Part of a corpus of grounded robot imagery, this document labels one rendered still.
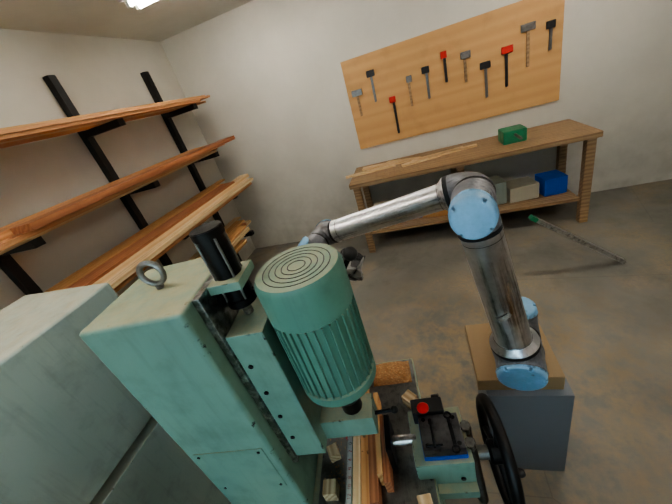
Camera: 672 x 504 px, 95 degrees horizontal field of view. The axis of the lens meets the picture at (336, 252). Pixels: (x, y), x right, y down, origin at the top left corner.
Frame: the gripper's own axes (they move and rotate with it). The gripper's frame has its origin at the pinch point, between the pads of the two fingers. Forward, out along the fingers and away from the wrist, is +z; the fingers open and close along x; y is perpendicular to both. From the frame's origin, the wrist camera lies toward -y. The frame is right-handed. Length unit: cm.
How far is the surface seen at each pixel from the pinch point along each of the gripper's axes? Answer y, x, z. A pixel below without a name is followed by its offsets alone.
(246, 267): -9.1, -24.7, 18.7
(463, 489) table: -42, 40, 7
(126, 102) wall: 113, -212, -217
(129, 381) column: -37, -39, 10
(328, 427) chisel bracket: -39.3, 5.7, -1.0
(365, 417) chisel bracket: -33.4, 12.6, 3.7
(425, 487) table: -44, 31, 5
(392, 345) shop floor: -21, 75, -146
